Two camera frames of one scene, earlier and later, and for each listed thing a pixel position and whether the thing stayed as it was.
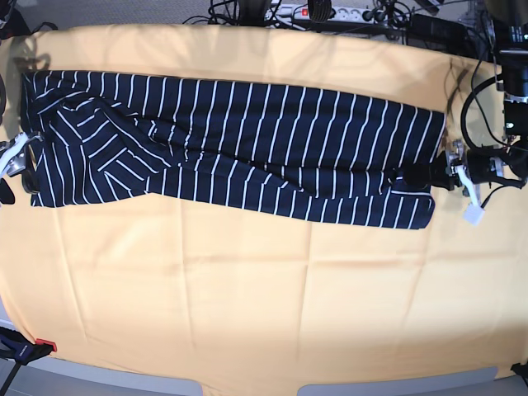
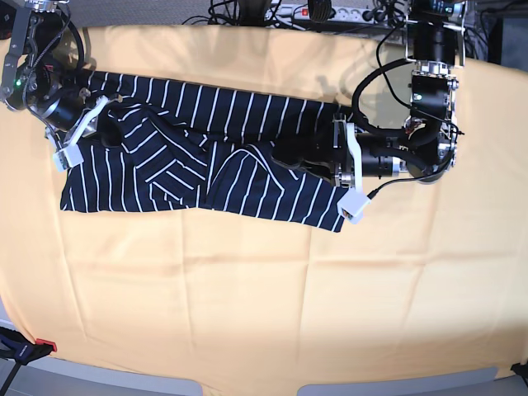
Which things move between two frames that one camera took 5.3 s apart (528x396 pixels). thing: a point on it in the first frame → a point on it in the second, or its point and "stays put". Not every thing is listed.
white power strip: [300, 12] stays put
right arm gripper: [479, 165] → [320, 157]
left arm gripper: [22, 161] → [65, 108]
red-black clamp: [16, 346] stays put
